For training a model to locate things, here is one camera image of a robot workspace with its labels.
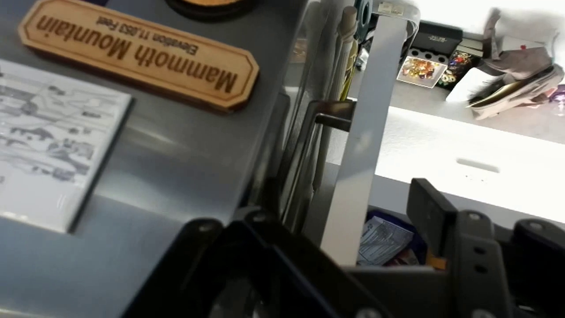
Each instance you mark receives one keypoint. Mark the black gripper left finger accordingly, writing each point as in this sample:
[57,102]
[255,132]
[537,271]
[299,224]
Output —
[235,277]

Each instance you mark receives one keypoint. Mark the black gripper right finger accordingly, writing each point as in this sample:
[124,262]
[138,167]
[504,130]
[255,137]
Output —
[482,271]

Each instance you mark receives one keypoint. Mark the white upper cabinet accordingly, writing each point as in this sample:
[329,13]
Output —
[500,195]

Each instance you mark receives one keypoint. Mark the dark blue box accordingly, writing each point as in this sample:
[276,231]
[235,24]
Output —
[385,239]

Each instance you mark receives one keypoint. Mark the stainless steel refrigerator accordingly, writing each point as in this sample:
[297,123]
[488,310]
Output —
[177,153]

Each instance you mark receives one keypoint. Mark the white small box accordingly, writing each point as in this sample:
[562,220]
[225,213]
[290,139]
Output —
[470,89]

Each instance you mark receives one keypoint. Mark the colourful printed small box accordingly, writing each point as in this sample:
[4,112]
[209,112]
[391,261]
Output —
[458,65]

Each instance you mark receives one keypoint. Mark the desk clutter pile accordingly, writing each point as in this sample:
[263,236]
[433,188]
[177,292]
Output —
[518,65]

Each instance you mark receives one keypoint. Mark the white drawing magnet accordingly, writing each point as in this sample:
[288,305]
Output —
[53,142]

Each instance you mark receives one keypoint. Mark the black case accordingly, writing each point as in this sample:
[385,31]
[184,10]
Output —
[436,38]

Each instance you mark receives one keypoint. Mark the wooden Mammoth Mountain magnet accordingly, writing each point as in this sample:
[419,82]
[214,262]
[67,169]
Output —
[142,50]

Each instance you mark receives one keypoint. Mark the round dark magnet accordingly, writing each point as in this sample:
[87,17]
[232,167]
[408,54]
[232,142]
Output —
[212,8]

